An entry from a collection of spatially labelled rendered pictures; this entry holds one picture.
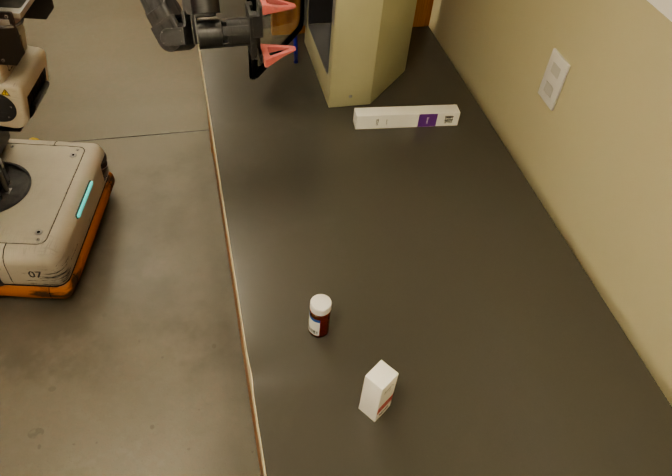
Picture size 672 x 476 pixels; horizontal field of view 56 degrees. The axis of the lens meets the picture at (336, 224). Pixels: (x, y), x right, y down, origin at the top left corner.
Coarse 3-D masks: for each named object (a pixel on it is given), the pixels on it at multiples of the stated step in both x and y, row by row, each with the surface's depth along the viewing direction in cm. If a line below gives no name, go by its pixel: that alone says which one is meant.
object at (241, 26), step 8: (248, 8) 126; (248, 16) 126; (224, 24) 127; (232, 24) 127; (240, 24) 127; (248, 24) 127; (224, 32) 126; (232, 32) 127; (240, 32) 127; (248, 32) 127; (224, 40) 128; (232, 40) 128; (240, 40) 128; (248, 40) 128; (248, 48) 135; (256, 48) 130; (256, 56) 132
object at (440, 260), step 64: (448, 64) 178; (256, 128) 152; (320, 128) 154; (384, 128) 156; (448, 128) 157; (256, 192) 137; (320, 192) 138; (384, 192) 140; (448, 192) 141; (512, 192) 142; (256, 256) 124; (320, 256) 125; (384, 256) 126; (448, 256) 128; (512, 256) 129; (256, 320) 114; (384, 320) 116; (448, 320) 117; (512, 320) 118; (576, 320) 119; (256, 384) 105; (320, 384) 106; (448, 384) 107; (512, 384) 108; (576, 384) 109; (640, 384) 110; (320, 448) 98; (384, 448) 99; (448, 448) 99; (512, 448) 100; (576, 448) 101; (640, 448) 102
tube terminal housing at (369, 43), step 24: (336, 0) 139; (360, 0) 140; (384, 0) 142; (408, 0) 154; (336, 24) 143; (360, 24) 145; (384, 24) 148; (408, 24) 161; (312, 48) 171; (336, 48) 148; (360, 48) 149; (384, 48) 154; (408, 48) 169; (336, 72) 153; (360, 72) 154; (384, 72) 161; (336, 96) 158; (360, 96) 159
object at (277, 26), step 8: (248, 0) 141; (288, 0) 161; (296, 0) 165; (256, 8) 145; (296, 8) 167; (264, 16) 150; (272, 16) 155; (280, 16) 159; (288, 16) 164; (296, 16) 169; (264, 24) 152; (272, 24) 156; (280, 24) 161; (288, 24) 166; (296, 24) 171; (264, 32) 153; (272, 32) 158; (280, 32) 162; (288, 32) 167; (264, 40) 155; (272, 40) 159; (280, 40) 164
